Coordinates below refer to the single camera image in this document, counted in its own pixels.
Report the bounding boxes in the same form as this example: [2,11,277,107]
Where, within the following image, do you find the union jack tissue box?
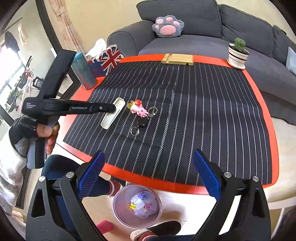
[85,38,124,78]

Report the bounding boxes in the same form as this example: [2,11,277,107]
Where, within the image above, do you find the person's left leg jeans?
[41,154,114,200]

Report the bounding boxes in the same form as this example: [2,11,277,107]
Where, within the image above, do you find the red coffee table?
[56,53,280,195]

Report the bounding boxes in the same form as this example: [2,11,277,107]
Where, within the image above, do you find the light blue cushion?
[285,47,296,76]

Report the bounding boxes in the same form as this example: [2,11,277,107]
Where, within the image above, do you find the cat paw cushion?
[152,15,185,38]

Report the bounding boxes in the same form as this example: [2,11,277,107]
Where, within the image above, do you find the pink toy keychain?
[127,99,149,118]

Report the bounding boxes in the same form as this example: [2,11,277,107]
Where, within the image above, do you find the black striped table mat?
[63,60,273,186]

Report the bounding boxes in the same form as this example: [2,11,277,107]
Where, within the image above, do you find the teal tumbler bottle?
[71,52,97,90]

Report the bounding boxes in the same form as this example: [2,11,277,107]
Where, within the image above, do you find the person's left hand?
[36,123,60,155]

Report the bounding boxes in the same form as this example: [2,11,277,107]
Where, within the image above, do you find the foot slipper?
[107,180,125,197]
[130,219,182,240]

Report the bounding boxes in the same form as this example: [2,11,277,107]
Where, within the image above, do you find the wooden phone stand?
[161,54,194,66]

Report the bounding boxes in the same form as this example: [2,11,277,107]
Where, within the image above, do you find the translucent pink trash bin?
[112,185,163,229]

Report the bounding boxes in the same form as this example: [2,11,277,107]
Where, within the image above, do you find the potted cactus striped pot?
[227,38,249,70]

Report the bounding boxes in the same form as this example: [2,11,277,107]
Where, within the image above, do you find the right foot slipper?
[130,219,182,240]

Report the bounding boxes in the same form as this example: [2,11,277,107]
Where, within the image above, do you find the dark grey sofa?
[107,1,295,125]

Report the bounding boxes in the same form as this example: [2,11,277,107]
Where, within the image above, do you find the left foot slipper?
[107,180,125,197]

